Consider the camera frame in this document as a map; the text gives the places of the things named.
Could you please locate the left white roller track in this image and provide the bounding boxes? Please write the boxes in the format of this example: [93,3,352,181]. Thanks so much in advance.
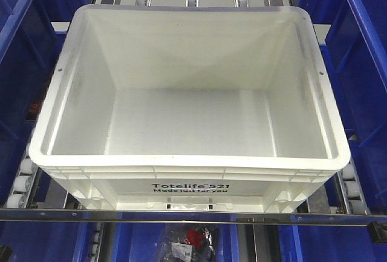
[5,158,37,209]

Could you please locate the blue bin left shelf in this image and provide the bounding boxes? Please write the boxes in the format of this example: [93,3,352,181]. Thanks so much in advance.
[1,0,57,202]

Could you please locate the blue bin lower left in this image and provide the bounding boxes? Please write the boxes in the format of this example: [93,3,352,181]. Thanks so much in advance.
[1,221,96,261]

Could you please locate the right white roller track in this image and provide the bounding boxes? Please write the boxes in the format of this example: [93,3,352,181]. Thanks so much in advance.
[337,162,369,215]

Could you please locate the white plastic tote bin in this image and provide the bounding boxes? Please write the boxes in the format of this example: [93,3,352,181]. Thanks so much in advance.
[29,5,351,213]

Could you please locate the blue bin lower centre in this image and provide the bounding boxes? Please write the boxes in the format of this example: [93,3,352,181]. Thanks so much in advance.
[109,223,239,261]

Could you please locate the blue bin shelf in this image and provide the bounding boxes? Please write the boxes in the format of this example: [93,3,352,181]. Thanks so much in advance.
[1,0,57,202]
[325,0,386,212]

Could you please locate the bagged black red parts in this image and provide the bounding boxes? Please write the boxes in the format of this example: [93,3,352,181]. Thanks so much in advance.
[155,224,220,261]

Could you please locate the blue bin right shelf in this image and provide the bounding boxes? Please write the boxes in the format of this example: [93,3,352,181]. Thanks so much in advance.
[325,0,386,212]

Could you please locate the steel shelf front rail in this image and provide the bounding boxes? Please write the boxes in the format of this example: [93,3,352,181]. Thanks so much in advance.
[1,209,386,226]

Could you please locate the white roller track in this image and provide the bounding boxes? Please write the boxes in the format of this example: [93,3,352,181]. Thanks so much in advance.
[337,162,369,215]
[5,158,37,209]

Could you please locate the blue bin lower right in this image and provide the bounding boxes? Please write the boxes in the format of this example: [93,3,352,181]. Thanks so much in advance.
[278,225,386,261]

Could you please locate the blue bin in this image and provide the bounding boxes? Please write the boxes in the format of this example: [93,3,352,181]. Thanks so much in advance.
[1,221,96,261]
[109,223,239,261]
[278,225,386,261]

